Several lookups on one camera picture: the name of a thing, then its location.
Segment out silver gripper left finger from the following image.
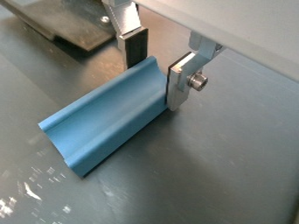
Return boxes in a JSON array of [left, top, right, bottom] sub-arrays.
[[102, 0, 149, 68]]

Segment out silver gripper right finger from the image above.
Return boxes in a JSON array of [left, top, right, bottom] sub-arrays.
[[166, 31, 226, 111]]

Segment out blue arch object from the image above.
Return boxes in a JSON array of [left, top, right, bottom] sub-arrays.
[[39, 57, 167, 177]]

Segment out black fixture cradle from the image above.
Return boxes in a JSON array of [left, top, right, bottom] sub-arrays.
[[0, 0, 117, 52]]

